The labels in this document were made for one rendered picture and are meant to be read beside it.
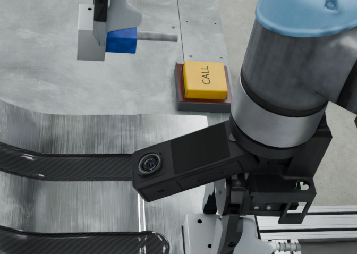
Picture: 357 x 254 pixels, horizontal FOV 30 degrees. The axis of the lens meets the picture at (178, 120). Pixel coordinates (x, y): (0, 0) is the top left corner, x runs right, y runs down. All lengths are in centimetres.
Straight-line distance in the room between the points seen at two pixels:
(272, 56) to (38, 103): 54
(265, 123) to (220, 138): 8
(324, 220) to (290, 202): 102
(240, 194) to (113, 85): 44
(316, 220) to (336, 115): 64
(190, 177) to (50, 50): 51
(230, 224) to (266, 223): 97
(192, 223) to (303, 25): 33
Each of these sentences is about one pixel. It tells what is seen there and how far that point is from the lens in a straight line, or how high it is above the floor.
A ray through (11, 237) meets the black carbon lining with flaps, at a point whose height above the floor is 89.
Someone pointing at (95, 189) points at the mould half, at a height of 89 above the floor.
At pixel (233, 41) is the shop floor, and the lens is 233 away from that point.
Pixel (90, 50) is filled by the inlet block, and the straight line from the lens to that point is 87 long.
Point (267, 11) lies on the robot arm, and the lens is 47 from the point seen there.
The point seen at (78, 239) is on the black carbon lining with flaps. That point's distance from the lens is 74.
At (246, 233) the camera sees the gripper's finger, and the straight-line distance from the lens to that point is 66.
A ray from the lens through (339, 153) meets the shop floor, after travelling 209.
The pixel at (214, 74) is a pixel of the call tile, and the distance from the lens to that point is 99.
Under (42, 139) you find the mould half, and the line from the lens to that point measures 82.
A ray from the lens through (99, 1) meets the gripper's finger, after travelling 78.
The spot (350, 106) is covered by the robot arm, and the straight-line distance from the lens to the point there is 49.
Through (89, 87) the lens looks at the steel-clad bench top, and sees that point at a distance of 99.
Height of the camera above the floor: 152
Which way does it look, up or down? 48 degrees down
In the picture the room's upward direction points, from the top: 12 degrees clockwise
